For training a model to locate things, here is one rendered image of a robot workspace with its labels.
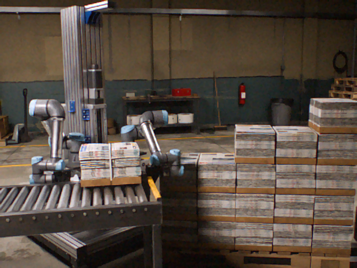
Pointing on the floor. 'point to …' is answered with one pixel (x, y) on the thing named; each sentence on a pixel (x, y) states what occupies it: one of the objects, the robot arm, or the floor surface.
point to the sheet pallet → (4, 130)
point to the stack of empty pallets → (350, 90)
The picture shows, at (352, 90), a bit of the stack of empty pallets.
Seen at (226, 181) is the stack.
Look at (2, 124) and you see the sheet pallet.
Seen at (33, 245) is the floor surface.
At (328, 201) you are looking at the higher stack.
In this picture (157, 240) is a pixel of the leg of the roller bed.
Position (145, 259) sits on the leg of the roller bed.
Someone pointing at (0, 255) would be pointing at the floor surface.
